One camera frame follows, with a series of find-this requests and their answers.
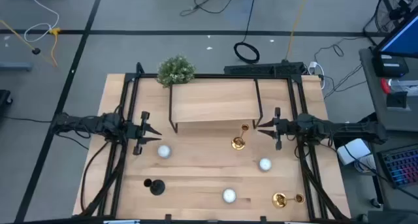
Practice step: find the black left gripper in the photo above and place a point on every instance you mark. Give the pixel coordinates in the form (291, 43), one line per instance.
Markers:
(132, 131)

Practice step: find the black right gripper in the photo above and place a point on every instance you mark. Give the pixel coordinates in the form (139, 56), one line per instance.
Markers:
(287, 127)

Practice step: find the white tealight candle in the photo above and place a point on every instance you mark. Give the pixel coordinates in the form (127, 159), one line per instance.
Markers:
(265, 164)
(229, 195)
(164, 151)

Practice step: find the gold candlestick holder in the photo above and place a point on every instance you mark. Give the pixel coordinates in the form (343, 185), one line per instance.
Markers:
(238, 143)
(279, 200)

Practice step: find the black candlestick holder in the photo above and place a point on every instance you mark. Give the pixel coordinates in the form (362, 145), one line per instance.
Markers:
(157, 187)

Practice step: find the wooden shelf riser black legs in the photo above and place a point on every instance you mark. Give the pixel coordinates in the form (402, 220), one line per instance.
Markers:
(212, 100)

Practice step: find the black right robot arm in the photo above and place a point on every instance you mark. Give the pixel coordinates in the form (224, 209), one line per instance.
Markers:
(343, 127)

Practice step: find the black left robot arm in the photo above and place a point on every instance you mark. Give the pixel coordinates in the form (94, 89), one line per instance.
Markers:
(85, 123)

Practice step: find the green potted plant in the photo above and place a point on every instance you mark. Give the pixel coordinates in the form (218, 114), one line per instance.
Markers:
(176, 70)

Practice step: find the white power adapter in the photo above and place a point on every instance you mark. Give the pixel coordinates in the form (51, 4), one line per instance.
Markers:
(314, 66)

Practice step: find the white box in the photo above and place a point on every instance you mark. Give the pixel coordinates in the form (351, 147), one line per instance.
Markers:
(354, 152)

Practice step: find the grey side desk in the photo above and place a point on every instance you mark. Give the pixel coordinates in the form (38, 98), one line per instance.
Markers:
(375, 100)

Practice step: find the red object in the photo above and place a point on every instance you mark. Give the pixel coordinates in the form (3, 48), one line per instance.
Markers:
(385, 86)

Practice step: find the small black box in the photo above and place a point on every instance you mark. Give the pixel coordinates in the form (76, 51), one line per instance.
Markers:
(396, 100)

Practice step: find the black desktop device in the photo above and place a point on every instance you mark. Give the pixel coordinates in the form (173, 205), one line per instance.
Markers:
(390, 65)

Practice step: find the rainbow backlit keyboard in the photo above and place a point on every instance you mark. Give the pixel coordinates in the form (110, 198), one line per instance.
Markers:
(403, 166)

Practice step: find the small black floor puck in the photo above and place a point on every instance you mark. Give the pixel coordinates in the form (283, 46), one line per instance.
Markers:
(36, 50)

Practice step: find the black chair base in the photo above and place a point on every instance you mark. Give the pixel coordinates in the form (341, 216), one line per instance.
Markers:
(4, 97)

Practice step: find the grey furniture foot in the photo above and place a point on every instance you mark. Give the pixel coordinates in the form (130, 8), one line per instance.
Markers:
(14, 66)

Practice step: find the computer monitor blue screen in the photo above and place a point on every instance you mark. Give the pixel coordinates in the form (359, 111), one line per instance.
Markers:
(403, 39)

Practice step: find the black standing fan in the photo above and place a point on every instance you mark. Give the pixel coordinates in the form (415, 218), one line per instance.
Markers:
(396, 11)

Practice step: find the black metal table frame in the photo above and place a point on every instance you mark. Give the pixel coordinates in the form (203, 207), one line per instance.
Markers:
(212, 76)

